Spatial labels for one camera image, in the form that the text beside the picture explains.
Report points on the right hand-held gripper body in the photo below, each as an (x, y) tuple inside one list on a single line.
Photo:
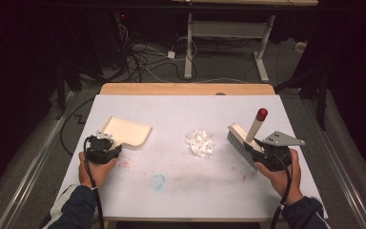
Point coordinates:
[(276, 152)]

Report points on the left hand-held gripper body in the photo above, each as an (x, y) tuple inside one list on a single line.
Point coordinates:
[(100, 149)]

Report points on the cream plastic dustpan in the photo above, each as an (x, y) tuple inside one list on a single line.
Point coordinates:
[(128, 132)]

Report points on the pile of white paper scraps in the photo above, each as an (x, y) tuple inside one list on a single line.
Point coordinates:
[(200, 143)]

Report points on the person's left hand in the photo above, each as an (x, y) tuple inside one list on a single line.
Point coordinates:
[(97, 173)]

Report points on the person's right hand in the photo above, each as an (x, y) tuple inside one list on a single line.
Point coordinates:
[(282, 183)]

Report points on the black metal stand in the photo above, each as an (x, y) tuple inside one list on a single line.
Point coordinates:
[(322, 95), (60, 92)]

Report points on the white table cover sheet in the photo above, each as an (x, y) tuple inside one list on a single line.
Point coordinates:
[(184, 191)]

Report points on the white box on floor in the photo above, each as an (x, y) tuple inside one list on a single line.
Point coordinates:
[(300, 46)]

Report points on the white power adapter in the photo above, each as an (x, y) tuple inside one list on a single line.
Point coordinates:
[(171, 54)]

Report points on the white-framed desk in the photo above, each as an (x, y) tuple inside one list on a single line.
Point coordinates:
[(227, 29)]

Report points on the metal floor rail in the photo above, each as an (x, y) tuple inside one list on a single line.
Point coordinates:
[(35, 168), (340, 171)]

